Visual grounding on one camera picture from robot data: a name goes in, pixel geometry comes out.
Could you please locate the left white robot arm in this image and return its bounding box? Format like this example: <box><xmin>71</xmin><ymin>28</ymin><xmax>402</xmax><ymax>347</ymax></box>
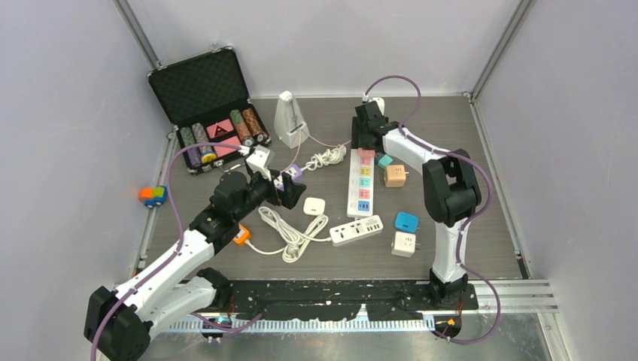
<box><xmin>84</xmin><ymin>171</ymin><xmax>306</xmax><ymax>360</ymax></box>

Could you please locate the purple power strip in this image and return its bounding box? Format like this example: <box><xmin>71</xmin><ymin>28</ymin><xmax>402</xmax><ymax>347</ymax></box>
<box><xmin>273</xmin><ymin>164</ymin><xmax>302</xmax><ymax>190</ymax></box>

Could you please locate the pink charging cable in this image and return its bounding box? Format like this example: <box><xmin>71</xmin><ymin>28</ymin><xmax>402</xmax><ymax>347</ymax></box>
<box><xmin>284</xmin><ymin>126</ymin><xmax>352</xmax><ymax>173</ymax></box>

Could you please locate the long white colourful power strip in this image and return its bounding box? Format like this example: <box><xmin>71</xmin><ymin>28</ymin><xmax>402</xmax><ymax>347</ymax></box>
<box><xmin>346</xmin><ymin>149</ymin><xmax>375</xmax><ymax>218</ymax></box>

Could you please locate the black poker chip case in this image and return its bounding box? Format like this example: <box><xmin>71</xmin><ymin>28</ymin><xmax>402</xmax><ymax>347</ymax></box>
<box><xmin>147</xmin><ymin>46</ymin><xmax>272</xmax><ymax>174</ymax></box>

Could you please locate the orange power strip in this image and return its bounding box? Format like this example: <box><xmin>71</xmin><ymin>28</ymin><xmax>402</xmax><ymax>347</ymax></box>
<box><xmin>232</xmin><ymin>224</ymin><xmax>251</xmax><ymax>247</ymax></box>

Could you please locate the white bundled cord with plug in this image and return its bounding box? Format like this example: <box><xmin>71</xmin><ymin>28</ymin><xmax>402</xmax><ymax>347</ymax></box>
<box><xmin>301</xmin><ymin>144</ymin><xmax>348</xmax><ymax>173</ymax></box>

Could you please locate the white cube socket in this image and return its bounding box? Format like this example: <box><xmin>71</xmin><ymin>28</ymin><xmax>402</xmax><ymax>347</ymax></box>
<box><xmin>390</xmin><ymin>231</ymin><xmax>421</xmax><ymax>258</ymax></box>

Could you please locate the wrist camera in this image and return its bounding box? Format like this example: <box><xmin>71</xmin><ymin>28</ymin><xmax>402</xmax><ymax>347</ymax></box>
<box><xmin>368</xmin><ymin>97</ymin><xmax>385</xmax><ymax>115</ymax></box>
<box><xmin>239</xmin><ymin>145</ymin><xmax>274</xmax><ymax>181</ymax></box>

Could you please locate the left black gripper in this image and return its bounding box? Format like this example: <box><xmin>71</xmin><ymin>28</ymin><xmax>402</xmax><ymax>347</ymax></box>
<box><xmin>234</xmin><ymin>168</ymin><xmax>305</xmax><ymax>222</ymax></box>

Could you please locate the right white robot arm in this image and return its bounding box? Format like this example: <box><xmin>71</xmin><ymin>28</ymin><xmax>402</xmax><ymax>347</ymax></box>
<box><xmin>351</xmin><ymin>101</ymin><xmax>482</xmax><ymax>309</ymax></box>

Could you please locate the white flat adapter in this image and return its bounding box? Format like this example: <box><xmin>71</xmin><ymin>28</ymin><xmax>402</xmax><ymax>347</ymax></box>
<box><xmin>302</xmin><ymin>197</ymin><xmax>326</xmax><ymax>216</ymax></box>

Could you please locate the tan dragon cube socket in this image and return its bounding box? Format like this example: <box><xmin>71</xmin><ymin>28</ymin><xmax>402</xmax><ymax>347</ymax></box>
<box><xmin>383</xmin><ymin>164</ymin><xmax>408</xmax><ymax>188</ymax></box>

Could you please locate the blue charger adapter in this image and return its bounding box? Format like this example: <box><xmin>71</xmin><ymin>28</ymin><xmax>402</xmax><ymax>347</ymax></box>
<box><xmin>394</xmin><ymin>211</ymin><xmax>419</xmax><ymax>234</ymax></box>

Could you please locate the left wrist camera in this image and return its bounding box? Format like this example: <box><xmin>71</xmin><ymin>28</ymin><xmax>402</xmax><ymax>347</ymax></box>
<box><xmin>239</xmin><ymin>145</ymin><xmax>274</xmax><ymax>181</ymax></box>

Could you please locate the white grey power strip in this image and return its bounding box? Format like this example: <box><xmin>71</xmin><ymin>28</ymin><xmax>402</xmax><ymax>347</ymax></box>
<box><xmin>329</xmin><ymin>215</ymin><xmax>384</xmax><ymax>247</ymax></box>

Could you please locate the white metronome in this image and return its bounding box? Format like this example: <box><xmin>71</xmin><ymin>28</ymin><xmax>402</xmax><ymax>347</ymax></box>
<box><xmin>274</xmin><ymin>91</ymin><xmax>309</xmax><ymax>149</ymax></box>

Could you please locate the white coiled cable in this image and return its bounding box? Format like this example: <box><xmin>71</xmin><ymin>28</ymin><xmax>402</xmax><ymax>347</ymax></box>
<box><xmin>244</xmin><ymin>206</ymin><xmax>334</xmax><ymax>264</ymax></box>

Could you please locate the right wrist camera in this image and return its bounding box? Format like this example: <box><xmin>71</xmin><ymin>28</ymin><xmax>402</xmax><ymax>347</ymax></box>
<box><xmin>368</xmin><ymin>97</ymin><xmax>385</xmax><ymax>115</ymax></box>

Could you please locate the orange blue toy car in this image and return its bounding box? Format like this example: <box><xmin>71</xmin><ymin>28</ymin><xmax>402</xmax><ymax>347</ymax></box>
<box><xmin>138</xmin><ymin>185</ymin><xmax>168</xmax><ymax>208</ymax></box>

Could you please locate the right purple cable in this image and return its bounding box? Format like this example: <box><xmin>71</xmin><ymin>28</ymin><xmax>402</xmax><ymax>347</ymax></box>
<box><xmin>363</xmin><ymin>74</ymin><xmax>503</xmax><ymax>346</ymax></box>

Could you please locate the teal charger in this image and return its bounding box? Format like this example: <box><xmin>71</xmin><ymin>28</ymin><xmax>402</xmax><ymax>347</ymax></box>
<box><xmin>375</xmin><ymin>153</ymin><xmax>393</xmax><ymax>169</ymax></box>

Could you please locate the pink cube socket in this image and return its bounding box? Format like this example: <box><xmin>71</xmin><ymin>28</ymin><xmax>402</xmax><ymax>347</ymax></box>
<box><xmin>357</xmin><ymin>148</ymin><xmax>375</xmax><ymax>158</ymax></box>

